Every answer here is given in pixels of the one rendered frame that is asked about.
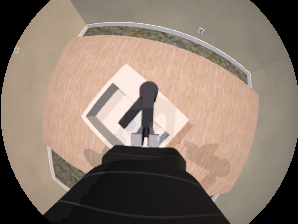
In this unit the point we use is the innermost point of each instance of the black mixer tap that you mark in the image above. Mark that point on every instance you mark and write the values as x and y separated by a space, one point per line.
148 91

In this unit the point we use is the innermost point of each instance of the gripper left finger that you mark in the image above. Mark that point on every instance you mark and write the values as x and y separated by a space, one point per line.
137 139

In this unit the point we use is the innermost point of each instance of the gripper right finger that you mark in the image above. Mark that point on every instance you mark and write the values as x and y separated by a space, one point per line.
154 139

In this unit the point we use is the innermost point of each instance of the grey rectangular block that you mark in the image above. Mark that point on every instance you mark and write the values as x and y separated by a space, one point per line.
111 103

